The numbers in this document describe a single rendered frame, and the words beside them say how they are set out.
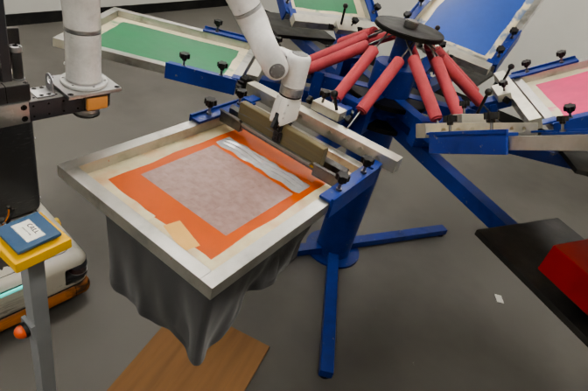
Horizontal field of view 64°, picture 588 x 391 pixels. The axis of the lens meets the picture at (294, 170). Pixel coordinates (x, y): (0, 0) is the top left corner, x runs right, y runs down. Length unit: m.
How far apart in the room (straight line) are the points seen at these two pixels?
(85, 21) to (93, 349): 1.33
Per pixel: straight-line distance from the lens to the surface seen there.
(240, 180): 1.44
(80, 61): 1.43
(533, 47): 5.41
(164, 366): 2.10
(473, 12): 3.10
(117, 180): 1.39
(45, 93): 1.46
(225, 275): 1.09
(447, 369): 2.49
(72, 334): 2.24
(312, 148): 1.48
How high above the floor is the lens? 1.77
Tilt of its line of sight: 32 degrees down
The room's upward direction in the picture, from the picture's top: 15 degrees clockwise
